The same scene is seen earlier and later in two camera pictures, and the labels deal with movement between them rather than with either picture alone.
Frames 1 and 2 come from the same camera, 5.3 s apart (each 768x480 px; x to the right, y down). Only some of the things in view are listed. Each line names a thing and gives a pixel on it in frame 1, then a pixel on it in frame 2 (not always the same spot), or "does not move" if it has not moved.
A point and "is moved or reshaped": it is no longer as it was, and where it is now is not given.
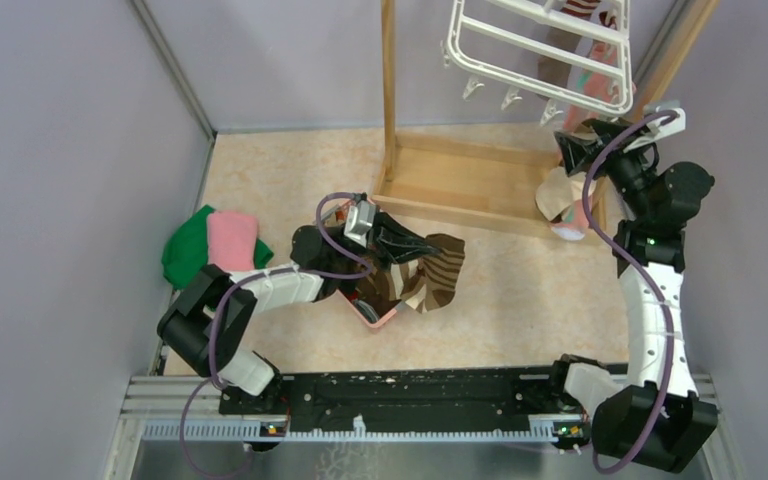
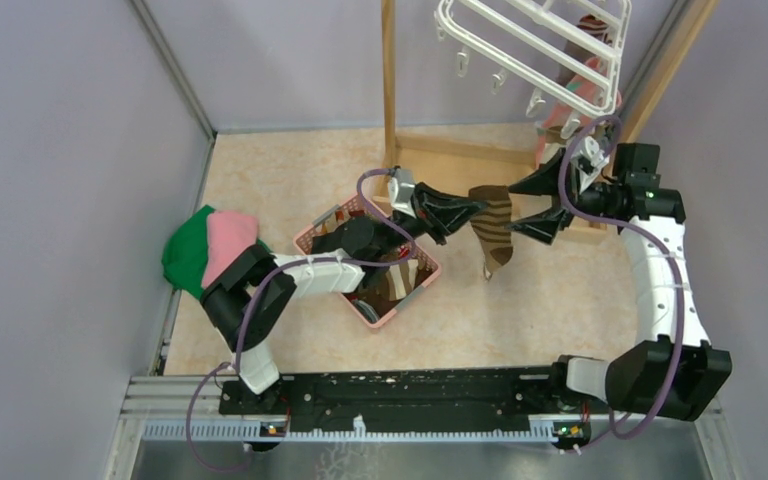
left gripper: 392,243 to 438,213
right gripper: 577,152 to 541,226
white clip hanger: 566,54 is moved or reshaped
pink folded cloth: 232,237 does not move
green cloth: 186,249 does not move
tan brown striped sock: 441,270 to 492,227
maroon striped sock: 558,73 to 595,25
